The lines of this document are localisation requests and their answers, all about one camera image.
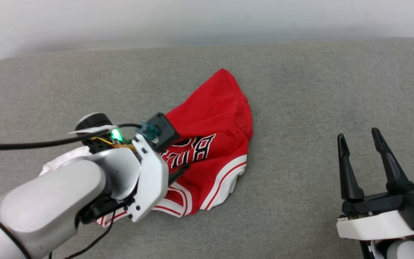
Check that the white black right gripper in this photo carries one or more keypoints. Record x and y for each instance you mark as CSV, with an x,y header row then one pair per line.
x,y
376,219

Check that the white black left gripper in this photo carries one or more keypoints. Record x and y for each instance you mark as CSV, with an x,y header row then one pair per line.
x,y
153,180

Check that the red and white sports shirt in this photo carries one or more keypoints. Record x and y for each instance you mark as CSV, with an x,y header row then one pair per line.
x,y
214,118

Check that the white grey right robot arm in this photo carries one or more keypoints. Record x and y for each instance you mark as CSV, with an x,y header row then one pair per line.
x,y
404,250

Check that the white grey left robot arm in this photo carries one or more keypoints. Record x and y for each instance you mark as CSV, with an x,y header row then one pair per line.
x,y
49,205

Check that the grey fabric sofa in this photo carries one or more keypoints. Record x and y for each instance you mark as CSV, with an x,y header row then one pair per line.
x,y
300,90

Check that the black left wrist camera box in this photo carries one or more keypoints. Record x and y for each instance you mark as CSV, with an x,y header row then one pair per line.
x,y
164,131

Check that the teal left camera connector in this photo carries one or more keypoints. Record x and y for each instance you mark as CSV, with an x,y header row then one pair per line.
x,y
148,131

